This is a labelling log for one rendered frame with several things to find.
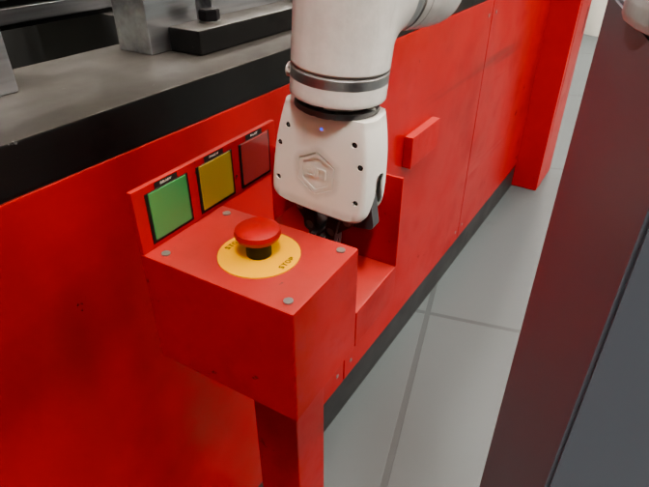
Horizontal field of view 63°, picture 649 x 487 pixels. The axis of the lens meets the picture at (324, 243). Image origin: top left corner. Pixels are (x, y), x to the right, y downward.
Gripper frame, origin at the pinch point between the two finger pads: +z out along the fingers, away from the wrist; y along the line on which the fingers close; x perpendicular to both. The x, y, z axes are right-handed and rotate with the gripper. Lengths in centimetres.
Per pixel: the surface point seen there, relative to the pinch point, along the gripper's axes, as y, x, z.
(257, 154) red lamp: -9.6, 1.3, -6.7
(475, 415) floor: 17, 52, 73
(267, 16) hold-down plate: -25.1, 24.3, -14.1
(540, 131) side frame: -2, 180, 49
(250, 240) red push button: -0.7, -11.6, -6.7
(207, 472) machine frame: -14.2, -5.5, 47.0
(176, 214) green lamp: -9.4, -11.0, -5.4
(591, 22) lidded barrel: -27, 523, 66
